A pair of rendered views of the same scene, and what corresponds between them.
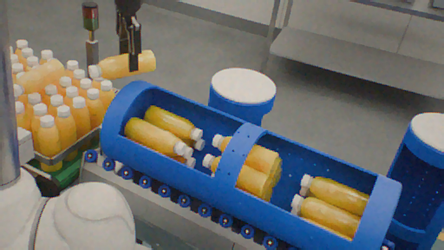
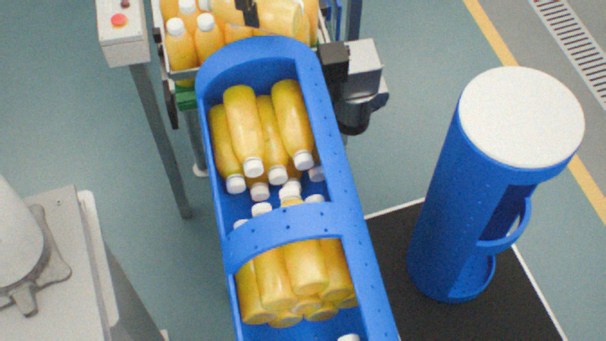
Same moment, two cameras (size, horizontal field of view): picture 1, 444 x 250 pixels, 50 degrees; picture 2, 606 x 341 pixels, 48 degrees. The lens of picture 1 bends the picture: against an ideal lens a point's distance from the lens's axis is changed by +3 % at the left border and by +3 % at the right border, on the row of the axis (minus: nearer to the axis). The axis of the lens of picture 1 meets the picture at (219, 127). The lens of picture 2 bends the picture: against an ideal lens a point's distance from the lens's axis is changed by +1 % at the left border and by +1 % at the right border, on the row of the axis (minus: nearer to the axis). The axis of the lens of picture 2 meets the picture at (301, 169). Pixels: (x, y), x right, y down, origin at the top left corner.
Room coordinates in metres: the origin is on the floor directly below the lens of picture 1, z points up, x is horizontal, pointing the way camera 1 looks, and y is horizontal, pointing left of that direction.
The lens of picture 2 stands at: (0.83, -0.51, 2.29)
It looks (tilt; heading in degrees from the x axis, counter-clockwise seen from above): 60 degrees down; 55
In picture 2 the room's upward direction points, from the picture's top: straight up
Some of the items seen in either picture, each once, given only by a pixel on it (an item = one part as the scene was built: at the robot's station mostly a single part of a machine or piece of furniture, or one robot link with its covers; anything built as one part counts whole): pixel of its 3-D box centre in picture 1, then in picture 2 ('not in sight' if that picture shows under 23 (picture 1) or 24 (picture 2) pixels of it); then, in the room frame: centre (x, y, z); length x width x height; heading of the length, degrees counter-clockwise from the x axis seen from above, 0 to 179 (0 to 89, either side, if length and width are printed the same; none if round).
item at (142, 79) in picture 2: not in sight; (162, 142); (1.12, 0.68, 0.50); 0.04 x 0.04 x 1.00; 67
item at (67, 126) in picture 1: (65, 134); (210, 49); (1.27, 0.52, 0.99); 0.07 x 0.07 x 0.19
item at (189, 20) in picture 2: (43, 133); (193, 32); (1.26, 0.60, 0.99); 0.07 x 0.07 x 0.19
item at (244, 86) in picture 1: (244, 85); (520, 115); (1.74, -0.08, 1.03); 0.28 x 0.28 x 0.01
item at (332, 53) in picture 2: not in sight; (330, 65); (1.51, 0.34, 0.95); 0.10 x 0.07 x 0.10; 157
